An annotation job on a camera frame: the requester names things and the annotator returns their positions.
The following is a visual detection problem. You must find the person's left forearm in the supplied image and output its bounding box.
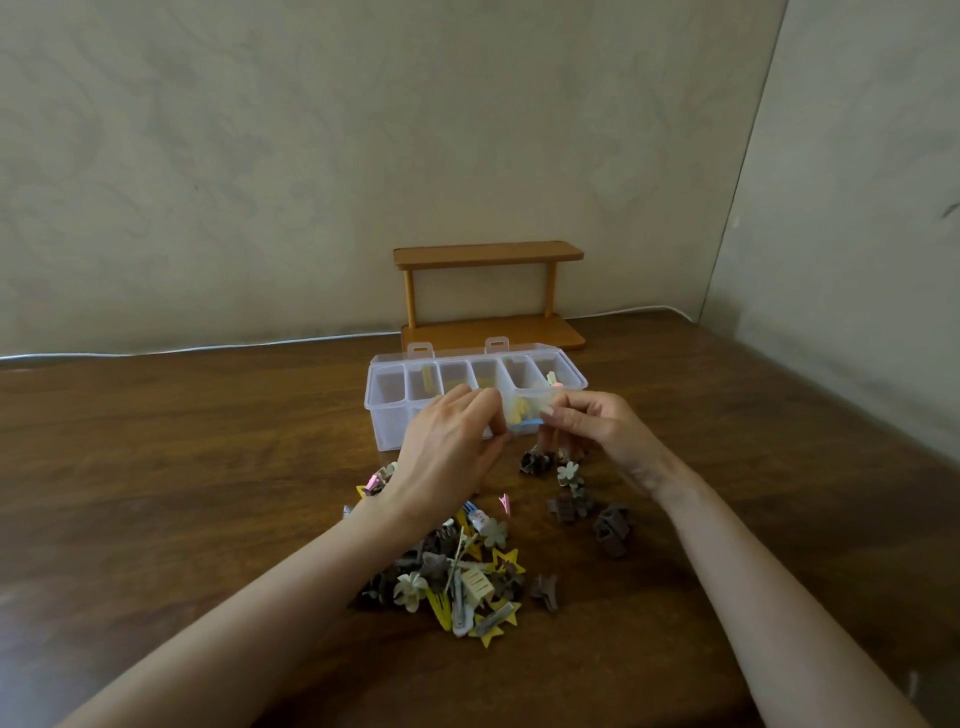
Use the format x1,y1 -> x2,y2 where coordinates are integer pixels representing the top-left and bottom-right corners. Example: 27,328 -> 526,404
63,494 -> 421,728

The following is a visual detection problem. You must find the person's right forearm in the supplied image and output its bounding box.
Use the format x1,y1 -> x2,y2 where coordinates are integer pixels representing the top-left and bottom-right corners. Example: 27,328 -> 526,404
652,472 -> 931,728

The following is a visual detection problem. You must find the pile of mixed hair clips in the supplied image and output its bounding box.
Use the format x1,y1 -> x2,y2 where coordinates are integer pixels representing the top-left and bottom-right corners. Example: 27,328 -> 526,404
343,461 -> 526,650

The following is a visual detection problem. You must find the person's left hand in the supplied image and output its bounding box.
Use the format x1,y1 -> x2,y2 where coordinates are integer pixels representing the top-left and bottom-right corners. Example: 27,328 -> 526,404
374,383 -> 513,526

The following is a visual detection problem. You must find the clear plastic compartment box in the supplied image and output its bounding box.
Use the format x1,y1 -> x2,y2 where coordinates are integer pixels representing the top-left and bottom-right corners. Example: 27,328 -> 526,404
363,336 -> 589,453

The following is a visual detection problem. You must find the small wooden shelf rack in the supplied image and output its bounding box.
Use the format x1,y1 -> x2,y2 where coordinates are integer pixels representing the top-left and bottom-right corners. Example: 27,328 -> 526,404
392,240 -> 587,352

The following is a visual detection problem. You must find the person's right hand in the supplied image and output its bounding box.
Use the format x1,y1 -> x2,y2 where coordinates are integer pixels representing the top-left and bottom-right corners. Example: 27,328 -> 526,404
538,389 -> 695,500

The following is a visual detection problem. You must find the white cable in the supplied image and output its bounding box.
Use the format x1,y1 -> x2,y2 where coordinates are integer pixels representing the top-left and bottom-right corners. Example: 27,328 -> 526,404
0,305 -> 695,363

